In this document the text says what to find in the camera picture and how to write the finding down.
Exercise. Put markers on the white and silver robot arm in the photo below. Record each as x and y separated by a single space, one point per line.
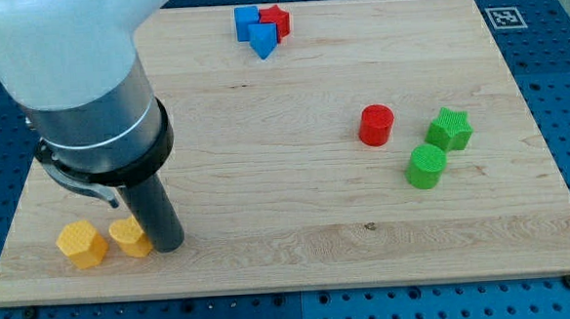
73 67

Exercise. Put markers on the red star block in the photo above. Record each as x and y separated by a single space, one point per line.
281 18

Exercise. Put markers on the green star block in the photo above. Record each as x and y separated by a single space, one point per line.
449 130

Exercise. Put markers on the wooden board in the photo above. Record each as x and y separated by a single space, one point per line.
277 192

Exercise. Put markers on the red cylinder block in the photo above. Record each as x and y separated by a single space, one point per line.
375 124

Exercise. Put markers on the blue triangle block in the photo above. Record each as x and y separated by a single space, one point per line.
263 38

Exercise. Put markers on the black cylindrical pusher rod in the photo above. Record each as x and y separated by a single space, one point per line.
150 205

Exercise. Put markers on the green cylinder block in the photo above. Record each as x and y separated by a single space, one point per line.
426 165

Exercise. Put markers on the blue cube block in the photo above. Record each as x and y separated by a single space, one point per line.
244 17

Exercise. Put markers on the yellow heart block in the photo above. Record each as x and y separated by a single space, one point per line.
130 237

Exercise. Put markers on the yellow hexagon block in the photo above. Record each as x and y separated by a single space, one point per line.
81 242

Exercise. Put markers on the white fiducial marker tag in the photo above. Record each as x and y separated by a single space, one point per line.
508 17

